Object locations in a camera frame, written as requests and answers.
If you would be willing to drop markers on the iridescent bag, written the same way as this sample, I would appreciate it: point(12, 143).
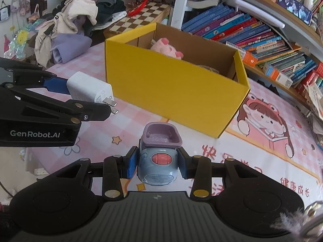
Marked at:
point(19, 42)

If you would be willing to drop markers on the framed group photo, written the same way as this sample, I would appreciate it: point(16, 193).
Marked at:
point(294, 7)

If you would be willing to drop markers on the yellow cardboard box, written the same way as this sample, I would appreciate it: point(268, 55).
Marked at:
point(164, 88)

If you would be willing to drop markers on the pile of clothes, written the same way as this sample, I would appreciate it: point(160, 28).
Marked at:
point(68, 17)

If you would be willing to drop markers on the dark grey clothing pile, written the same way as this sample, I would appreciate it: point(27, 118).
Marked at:
point(106, 7)

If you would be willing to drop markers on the small white charger plug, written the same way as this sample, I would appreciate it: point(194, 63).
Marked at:
point(85, 85)

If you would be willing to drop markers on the purple sweatshirt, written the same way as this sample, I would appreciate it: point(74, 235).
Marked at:
point(70, 48)

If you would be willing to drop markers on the black thick book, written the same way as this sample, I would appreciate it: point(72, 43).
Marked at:
point(204, 3)

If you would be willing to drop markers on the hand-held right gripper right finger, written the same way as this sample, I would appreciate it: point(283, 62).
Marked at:
point(184, 165)

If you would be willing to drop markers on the pink checkered desktop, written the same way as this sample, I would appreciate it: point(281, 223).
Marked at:
point(101, 141)

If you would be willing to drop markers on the grey and purple toy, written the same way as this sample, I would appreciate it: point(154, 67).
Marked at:
point(159, 161)

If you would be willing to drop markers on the white tote bag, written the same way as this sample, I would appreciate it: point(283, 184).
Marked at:
point(5, 11)

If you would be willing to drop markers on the stack of papers and books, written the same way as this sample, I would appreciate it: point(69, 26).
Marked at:
point(315, 116)

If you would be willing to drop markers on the orange and white carton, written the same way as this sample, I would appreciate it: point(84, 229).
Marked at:
point(277, 75)
point(243, 55)

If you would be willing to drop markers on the pink plush toy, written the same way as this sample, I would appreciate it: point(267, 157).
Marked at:
point(164, 46)

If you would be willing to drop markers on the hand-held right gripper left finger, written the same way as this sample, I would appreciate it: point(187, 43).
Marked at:
point(132, 163)

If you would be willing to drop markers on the red tassel ornament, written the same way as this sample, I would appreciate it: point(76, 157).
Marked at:
point(137, 7)

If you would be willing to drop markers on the red book box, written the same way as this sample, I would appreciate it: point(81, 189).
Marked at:
point(311, 80)

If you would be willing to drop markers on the white light bar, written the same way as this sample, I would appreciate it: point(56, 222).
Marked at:
point(254, 11)

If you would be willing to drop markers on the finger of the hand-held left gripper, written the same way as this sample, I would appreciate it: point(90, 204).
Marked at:
point(56, 85)
point(96, 112)

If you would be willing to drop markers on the row of colourful books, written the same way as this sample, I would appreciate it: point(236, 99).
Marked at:
point(252, 35)

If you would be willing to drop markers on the wooden chessboard box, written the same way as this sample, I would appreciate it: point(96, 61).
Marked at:
point(141, 17)

